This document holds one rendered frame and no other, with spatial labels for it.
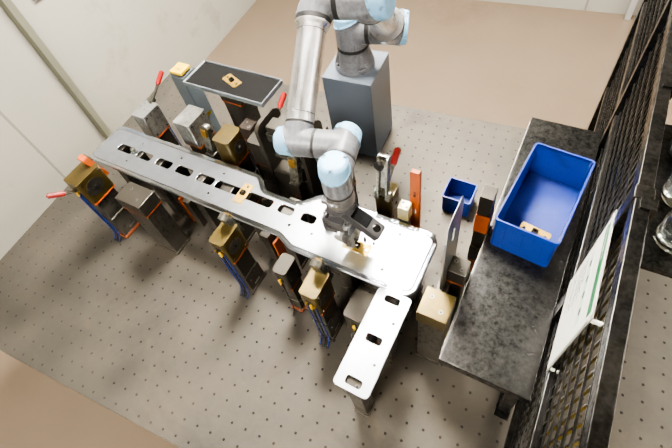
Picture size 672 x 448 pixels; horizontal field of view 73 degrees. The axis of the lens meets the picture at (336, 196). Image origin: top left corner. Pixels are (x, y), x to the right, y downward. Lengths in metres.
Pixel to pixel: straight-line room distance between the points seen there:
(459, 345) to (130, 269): 1.31
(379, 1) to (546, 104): 2.25
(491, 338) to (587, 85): 2.53
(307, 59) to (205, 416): 1.13
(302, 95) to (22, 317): 1.46
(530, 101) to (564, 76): 0.35
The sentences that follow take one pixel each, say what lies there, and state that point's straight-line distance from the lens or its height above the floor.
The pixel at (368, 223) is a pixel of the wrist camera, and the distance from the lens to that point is 1.18.
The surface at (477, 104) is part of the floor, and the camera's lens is 3.24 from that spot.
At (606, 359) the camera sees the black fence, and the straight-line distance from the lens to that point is 0.72.
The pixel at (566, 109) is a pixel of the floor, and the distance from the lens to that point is 3.31.
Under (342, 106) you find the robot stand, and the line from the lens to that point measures 1.83.
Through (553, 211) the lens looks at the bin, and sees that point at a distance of 1.45.
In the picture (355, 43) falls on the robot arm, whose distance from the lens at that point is 1.67.
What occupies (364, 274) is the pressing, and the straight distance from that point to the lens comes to 1.33.
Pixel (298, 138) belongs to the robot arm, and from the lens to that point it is 1.14.
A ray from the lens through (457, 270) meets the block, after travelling 1.25.
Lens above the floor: 2.19
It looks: 53 degrees down
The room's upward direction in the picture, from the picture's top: 13 degrees counter-clockwise
